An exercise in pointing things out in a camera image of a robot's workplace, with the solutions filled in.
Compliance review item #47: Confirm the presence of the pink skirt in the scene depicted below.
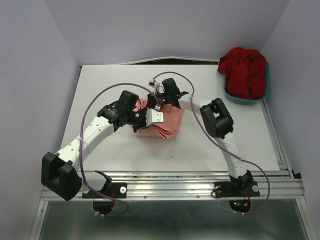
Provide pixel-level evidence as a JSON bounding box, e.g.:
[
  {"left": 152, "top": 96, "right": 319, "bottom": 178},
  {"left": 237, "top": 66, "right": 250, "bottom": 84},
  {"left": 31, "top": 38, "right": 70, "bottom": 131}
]
[{"left": 136, "top": 104, "right": 185, "bottom": 140}]

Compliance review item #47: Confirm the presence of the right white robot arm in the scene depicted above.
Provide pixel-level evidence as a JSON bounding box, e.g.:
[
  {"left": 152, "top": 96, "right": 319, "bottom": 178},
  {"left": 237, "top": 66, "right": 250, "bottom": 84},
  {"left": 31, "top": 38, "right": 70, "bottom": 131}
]
[{"left": 148, "top": 78, "right": 260, "bottom": 199}]

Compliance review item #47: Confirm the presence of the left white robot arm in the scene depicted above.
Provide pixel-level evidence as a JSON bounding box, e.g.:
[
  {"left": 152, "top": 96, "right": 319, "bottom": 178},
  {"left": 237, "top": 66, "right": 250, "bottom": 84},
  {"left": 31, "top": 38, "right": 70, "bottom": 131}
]
[{"left": 41, "top": 90, "right": 158, "bottom": 201}]

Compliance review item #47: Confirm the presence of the teal plastic basket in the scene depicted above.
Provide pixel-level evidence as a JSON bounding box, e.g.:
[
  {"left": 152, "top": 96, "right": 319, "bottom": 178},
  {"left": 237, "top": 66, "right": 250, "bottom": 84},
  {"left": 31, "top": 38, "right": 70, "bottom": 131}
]
[{"left": 222, "top": 62, "right": 270, "bottom": 106}]

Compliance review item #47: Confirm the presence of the red skirt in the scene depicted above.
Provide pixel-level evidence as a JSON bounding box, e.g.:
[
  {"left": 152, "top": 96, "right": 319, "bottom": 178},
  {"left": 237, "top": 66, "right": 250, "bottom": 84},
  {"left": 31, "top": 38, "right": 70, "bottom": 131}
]
[{"left": 217, "top": 47, "right": 267, "bottom": 100}]

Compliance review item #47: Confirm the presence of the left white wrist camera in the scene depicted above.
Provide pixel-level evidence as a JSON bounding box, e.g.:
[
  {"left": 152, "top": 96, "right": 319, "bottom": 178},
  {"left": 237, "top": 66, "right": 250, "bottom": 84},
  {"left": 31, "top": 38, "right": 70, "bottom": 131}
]
[{"left": 145, "top": 108, "right": 164, "bottom": 126}]

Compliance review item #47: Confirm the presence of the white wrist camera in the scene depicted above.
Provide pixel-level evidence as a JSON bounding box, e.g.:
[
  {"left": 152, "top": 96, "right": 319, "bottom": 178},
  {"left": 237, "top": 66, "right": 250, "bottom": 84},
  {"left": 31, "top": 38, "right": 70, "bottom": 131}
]
[
  {"left": 148, "top": 78, "right": 161, "bottom": 94},
  {"left": 145, "top": 108, "right": 164, "bottom": 126}
]

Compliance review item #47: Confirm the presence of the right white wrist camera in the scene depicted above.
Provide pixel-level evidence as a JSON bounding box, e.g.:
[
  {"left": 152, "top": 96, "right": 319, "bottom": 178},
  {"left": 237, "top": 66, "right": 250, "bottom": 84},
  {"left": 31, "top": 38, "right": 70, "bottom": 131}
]
[{"left": 148, "top": 78, "right": 161, "bottom": 94}]

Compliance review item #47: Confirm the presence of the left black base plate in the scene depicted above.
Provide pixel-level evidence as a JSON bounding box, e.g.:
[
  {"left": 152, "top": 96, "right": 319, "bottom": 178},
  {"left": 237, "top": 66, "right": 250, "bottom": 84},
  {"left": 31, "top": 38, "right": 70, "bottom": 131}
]
[{"left": 82, "top": 182, "right": 128, "bottom": 199}]

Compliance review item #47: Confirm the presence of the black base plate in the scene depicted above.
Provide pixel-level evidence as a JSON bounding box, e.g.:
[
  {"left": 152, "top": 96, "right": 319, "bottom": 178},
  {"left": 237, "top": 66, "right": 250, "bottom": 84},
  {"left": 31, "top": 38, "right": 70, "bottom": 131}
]
[
  {"left": 82, "top": 182, "right": 128, "bottom": 199},
  {"left": 211, "top": 181, "right": 260, "bottom": 199}
]

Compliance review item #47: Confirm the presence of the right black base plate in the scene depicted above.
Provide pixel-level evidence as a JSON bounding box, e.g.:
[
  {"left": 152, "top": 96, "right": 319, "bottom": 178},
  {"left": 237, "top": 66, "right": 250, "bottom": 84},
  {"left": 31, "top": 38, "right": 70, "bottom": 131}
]
[{"left": 211, "top": 181, "right": 260, "bottom": 199}]

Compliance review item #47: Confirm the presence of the aluminium rail frame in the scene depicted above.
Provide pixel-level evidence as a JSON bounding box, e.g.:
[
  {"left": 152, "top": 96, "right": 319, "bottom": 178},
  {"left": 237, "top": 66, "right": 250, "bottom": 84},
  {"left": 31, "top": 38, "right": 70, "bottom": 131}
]
[{"left": 30, "top": 103, "right": 316, "bottom": 240}]

